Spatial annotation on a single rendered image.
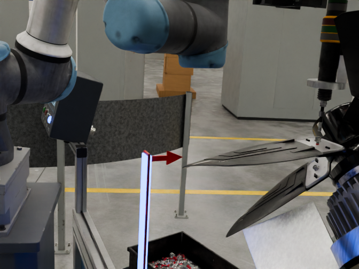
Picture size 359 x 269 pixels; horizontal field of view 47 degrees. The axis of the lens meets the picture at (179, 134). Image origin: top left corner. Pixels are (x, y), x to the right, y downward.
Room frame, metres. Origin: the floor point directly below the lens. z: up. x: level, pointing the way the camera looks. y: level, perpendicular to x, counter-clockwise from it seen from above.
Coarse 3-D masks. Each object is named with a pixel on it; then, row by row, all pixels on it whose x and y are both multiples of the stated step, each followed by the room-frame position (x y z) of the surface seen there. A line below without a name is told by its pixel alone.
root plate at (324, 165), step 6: (312, 162) 0.91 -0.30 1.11; (318, 162) 0.88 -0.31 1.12; (324, 162) 0.86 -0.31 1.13; (312, 168) 0.88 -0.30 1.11; (324, 168) 0.84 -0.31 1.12; (312, 174) 0.86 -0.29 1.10; (318, 174) 0.84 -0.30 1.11; (324, 174) 0.82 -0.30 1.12; (306, 180) 0.86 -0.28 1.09; (312, 180) 0.84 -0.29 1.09; (318, 180) 0.82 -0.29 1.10; (306, 186) 0.84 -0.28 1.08
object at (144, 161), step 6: (144, 156) 0.64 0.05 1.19; (144, 162) 0.64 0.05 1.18; (144, 168) 0.64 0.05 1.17; (144, 174) 0.64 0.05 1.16; (144, 180) 0.63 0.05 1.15; (144, 186) 0.63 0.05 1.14; (144, 192) 0.63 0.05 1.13; (144, 198) 0.63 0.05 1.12; (144, 204) 0.63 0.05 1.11; (144, 210) 0.63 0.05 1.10; (144, 216) 0.63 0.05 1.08; (144, 222) 0.63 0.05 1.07; (144, 228) 0.63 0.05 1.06; (138, 246) 0.65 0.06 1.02; (138, 252) 0.65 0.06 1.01; (138, 258) 0.65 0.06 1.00; (138, 264) 0.65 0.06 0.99
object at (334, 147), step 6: (306, 138) 0.82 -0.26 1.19; (312, 138) 0.82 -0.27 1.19; (306, 144) 0.79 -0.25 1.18; (312, 144) 0.79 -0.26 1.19; (324, 144) 0.78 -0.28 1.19; (330, 144) 0.78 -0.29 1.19; (336, 144) 0.78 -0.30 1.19; (318, 150) 0.75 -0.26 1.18; (324, 150) 0.75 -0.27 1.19; (330, 150) 0.74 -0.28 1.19; (336, 150) 0.75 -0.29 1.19; (342, 150) 0.75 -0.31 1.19
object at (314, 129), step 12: (336, 108) 0.82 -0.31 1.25; (324, 120) 0.83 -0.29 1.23; (336, 120) 0.81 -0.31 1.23; (336, 132) 0.80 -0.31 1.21; (348, 132) 0.78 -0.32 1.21; (348, 144) 0.78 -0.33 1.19; (336, 156) 0.80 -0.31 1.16; (348, 156) 0.75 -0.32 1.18; (336, 168) 0.76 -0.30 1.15; (348, 168) 0.74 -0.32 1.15; (336, 180) 0.77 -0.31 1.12
